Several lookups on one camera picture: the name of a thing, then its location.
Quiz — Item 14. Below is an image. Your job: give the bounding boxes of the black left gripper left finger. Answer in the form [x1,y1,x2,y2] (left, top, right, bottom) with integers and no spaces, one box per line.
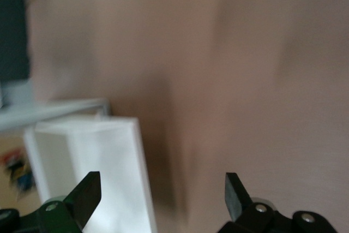
[0,171,103,233]

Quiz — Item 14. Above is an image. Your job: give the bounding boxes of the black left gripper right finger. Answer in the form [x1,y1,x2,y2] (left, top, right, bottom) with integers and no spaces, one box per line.
[218,172,338,233]

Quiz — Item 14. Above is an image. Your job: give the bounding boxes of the white drawer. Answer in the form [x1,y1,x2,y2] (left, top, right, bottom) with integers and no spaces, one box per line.
[0,98,158,233]

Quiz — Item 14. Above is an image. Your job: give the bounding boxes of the multicoloured small parts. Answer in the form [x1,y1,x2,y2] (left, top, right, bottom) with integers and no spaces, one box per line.
[0,148,36,198]

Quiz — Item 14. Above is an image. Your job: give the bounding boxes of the brown table cover sheet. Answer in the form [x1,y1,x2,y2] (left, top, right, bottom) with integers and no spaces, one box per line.
[27,0,349,233]

